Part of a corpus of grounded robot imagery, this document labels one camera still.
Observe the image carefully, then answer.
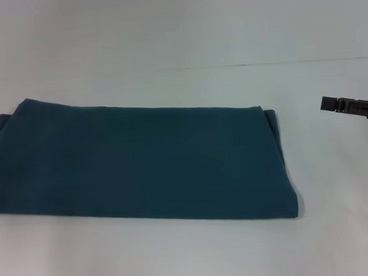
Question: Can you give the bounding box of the blue-green t-shirt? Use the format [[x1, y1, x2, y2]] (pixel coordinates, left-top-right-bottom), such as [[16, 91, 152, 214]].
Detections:
[[0, 86, 299, 231]]

